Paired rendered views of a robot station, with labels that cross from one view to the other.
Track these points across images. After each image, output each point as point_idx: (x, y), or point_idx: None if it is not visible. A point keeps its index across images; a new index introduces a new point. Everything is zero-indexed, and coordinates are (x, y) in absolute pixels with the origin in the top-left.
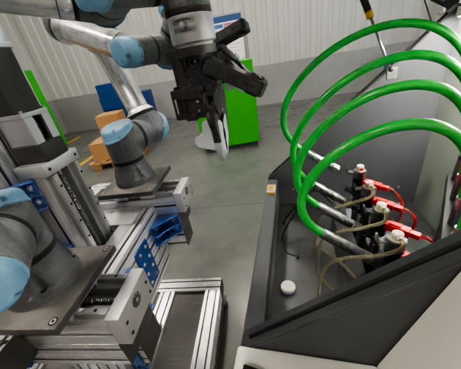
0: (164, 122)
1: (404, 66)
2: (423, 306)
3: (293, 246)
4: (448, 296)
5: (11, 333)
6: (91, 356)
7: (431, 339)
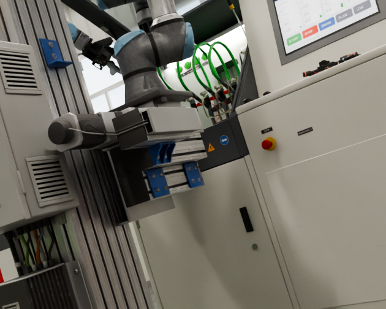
0: None
1: None
2: (253, 73)
3: None
4: (253, 64)
5: (178, 92)
6: (192, 148)
7: (260, 73)
